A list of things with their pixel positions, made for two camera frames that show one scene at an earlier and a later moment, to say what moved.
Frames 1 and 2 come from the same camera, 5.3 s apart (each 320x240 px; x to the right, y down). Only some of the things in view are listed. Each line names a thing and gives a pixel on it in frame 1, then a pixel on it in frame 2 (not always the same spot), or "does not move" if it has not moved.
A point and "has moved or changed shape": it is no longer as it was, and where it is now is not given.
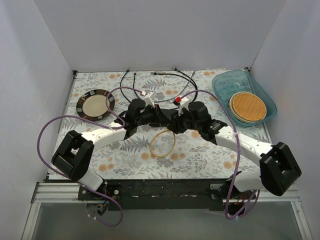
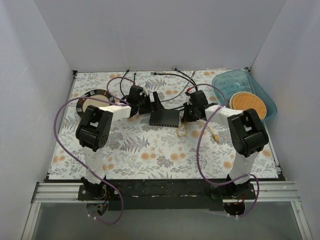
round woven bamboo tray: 247,107 does not move
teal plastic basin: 225,83 does not move
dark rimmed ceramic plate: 92,105 does not move
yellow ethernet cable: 171,150 has moved or changed shape
